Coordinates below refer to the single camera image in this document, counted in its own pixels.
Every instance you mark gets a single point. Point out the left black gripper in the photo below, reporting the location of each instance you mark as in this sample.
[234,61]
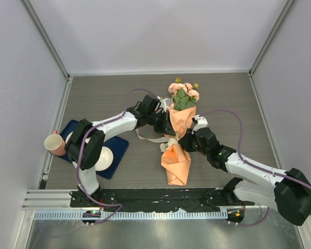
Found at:
[166,127]

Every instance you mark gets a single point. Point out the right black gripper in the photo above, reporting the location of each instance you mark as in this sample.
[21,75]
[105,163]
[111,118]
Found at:
[185,142]

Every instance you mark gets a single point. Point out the cream ribbon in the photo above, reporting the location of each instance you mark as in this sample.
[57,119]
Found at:
[166,142]

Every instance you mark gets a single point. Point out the kraft wrapping paper sheet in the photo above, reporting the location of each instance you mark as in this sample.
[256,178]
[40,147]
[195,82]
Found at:
[175,160]

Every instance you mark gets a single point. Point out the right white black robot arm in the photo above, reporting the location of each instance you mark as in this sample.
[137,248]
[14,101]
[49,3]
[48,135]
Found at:
[287,192]

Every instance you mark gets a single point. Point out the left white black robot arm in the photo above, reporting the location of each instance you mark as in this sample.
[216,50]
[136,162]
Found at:
[85,144]

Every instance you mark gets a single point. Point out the dark blue tray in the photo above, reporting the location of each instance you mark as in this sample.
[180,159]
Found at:
[117,145]

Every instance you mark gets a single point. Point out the white bowl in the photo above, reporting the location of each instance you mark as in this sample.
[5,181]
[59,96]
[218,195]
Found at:
[105,160]

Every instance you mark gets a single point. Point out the brown rimmed cream bowl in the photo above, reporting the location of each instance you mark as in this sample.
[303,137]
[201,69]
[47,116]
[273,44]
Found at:
[67,139]

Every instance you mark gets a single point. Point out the pink cup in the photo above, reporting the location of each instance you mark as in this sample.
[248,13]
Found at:
[55,144]

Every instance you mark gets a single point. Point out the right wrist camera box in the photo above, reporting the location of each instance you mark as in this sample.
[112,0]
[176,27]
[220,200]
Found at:
[199,122]

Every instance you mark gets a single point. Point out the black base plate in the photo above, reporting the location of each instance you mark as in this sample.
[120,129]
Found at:
[164,200]

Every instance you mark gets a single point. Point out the slotted white cable duct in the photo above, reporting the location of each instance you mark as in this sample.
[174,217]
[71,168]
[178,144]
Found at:
[93,215]

